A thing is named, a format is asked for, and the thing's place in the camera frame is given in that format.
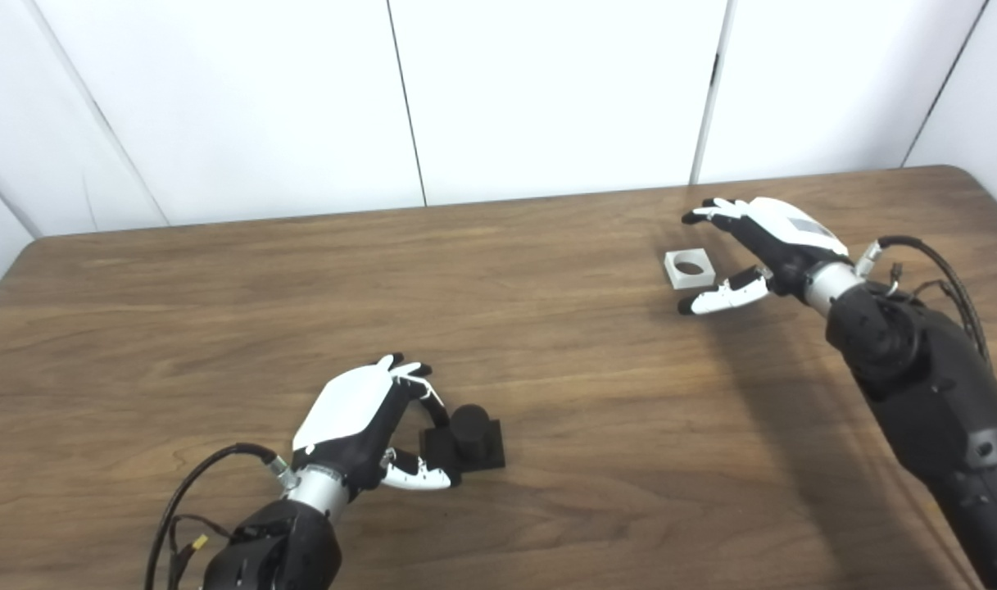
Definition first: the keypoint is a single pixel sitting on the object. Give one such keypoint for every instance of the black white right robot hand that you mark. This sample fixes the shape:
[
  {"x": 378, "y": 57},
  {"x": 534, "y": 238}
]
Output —
[{"x": 785, "y": 233}]

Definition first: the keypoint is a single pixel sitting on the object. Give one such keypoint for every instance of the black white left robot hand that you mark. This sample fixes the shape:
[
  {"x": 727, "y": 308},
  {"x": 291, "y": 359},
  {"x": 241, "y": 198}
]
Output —
[{"x": 342, "y": 406}]

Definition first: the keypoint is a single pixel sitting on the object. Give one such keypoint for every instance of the white square piece with hole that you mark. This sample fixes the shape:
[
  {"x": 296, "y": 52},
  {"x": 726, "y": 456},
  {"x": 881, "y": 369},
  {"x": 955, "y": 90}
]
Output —
[{"x": 678, "y": 279}]

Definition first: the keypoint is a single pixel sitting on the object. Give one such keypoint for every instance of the black peg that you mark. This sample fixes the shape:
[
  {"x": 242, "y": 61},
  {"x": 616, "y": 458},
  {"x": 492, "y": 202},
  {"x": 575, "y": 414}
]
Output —
[{"x": 469, "y": 426}]

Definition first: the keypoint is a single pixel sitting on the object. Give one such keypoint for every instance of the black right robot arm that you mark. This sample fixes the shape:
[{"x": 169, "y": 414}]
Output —
[{"x": 932, "y": 393}]

